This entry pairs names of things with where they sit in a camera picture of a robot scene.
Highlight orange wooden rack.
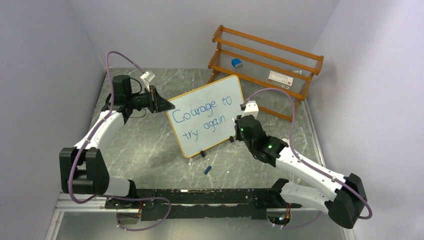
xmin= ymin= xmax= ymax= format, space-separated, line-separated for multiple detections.
xmin=208 ymin=25 xmax=324 ymax=108

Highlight blue marker cap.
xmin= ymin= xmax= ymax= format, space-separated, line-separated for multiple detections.
xmin=204 ymin=166 xmax=212 ymax=175

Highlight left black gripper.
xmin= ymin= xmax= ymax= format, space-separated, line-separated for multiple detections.
xmin=127 ymin=86 xmax=175 ymax=114

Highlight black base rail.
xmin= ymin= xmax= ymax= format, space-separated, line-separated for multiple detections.
xmin=104 ymin=188 xmax=289 ymax=221

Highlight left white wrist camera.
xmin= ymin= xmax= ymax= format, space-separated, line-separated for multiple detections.
xmin=140 ymin=71 xmax=156 ymax=93

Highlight purple cable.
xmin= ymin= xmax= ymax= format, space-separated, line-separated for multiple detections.
xmin=66 ymin=50 xmax=172 ymax=232
xmin=240 ymin=87 xmax=374 ymax=230

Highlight blue whiteboard eraser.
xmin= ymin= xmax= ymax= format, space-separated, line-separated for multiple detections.
xmin=231 ymin=58 xmax=244 ymax=69

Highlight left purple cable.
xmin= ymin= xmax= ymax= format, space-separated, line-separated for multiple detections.
xmin=66 ymin=50 xmax=172 ymax=232

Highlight aluminium frame rail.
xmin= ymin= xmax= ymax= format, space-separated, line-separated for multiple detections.
xmin=54 ymin=190 xmax=117 ymax=213

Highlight white plastic block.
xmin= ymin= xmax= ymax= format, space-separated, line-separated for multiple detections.
xmin=283 ymin=138 xmax=290 ymax=146

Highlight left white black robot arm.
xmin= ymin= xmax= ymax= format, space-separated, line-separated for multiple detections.
xmin=59 ymin=71 xmax=175 ymax=208

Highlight yellow framed whiteboard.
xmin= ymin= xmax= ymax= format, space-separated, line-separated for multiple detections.
xmin=167 ymin=75 xmax=244 ymax=158

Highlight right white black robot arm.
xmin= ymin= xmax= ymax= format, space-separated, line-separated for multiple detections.
xmin=234 ymin=114 xmax=369 ymax=229

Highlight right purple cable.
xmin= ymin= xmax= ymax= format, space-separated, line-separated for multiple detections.
xmin=240 ymin=87 xmax=374 ymax=230

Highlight whiteboard metal stand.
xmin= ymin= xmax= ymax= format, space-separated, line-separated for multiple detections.
xmin=199 ymin=136 xmax=235 ymax=158

